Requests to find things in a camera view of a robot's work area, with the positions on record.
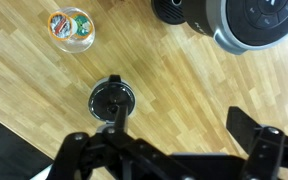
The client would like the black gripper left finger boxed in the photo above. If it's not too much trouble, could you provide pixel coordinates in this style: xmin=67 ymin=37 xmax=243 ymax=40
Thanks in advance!
xmin=47 ymin=103 xmax=172 ymax=180

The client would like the green coffee pod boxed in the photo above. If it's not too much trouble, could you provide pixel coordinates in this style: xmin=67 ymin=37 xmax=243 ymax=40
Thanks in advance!
xmin=71 ymin=13 xmax=94 ymax=38

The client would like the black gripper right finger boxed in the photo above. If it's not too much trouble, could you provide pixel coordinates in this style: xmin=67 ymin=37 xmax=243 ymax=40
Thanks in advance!
xmin=226 ymin=106 xmax=288 ymax=180

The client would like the small pot with black lid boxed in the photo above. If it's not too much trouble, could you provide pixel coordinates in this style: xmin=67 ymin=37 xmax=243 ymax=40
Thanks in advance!
xmin=87 ymin=74 xmax=137 ymax=125

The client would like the orange rimmed coffee pod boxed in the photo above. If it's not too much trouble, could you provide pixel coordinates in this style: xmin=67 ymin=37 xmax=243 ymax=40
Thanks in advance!
xmin=47 ymin=11 xmax=74 ymax=42

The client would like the clear glass mug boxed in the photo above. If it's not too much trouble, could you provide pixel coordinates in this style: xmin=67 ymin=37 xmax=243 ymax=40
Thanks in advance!
xmin=47 ymin=6 xmax=97 ymax=54

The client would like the black coffee maker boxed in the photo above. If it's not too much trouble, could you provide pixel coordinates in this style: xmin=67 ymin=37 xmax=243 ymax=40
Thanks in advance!
xmin=150 ymin=0 xmax=288 ymax=56

